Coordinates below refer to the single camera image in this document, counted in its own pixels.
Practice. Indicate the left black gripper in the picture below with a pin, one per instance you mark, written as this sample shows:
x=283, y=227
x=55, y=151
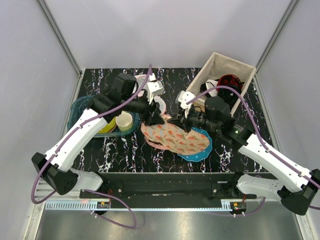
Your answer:
x=156, y=118

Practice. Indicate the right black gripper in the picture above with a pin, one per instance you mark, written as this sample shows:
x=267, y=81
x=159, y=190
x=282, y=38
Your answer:
x=178, y=121

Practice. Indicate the floral mesh laundry bag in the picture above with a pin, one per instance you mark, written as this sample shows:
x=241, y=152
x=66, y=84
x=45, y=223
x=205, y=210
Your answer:
x=169, y=137

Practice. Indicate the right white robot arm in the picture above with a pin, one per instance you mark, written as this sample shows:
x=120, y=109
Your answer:
x=295, y=186

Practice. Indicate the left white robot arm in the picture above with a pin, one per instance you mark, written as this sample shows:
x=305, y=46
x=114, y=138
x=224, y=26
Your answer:
x=124, y=93

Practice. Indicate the white round mesh bra bag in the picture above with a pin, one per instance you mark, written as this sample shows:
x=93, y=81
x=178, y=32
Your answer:
x=139, y=81

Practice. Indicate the red and black bra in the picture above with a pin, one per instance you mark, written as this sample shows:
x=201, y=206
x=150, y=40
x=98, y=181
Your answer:
x=232, y=81

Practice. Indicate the cream cup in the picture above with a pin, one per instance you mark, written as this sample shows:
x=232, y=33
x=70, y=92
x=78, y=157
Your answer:
x=124, y=121

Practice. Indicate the blue polka dot plate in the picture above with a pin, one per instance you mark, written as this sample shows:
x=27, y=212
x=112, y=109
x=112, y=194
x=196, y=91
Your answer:
x=199, y=155

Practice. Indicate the yellow polka dot plate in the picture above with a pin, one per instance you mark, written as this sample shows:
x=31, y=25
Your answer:
x=109, y=127

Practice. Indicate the wicker basket with liner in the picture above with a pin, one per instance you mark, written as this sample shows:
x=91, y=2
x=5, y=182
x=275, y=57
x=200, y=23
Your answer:
x=217, y=66

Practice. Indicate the teal plastic bin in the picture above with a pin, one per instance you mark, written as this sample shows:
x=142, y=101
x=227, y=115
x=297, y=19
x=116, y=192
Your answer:
x=80, y=105

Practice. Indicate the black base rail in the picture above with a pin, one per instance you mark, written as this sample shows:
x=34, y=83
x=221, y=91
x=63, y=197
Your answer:
x=171, y=191

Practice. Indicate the right aluminium frame post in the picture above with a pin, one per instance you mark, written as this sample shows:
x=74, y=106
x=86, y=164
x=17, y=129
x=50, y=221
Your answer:
x=277, y=32

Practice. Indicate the aluminium frame post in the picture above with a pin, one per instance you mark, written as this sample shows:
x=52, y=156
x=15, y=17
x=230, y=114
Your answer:
x=277, y=32
x=59, y=36

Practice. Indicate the left aluminium frame post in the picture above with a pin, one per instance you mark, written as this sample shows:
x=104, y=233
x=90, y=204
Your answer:
x=59, y=36

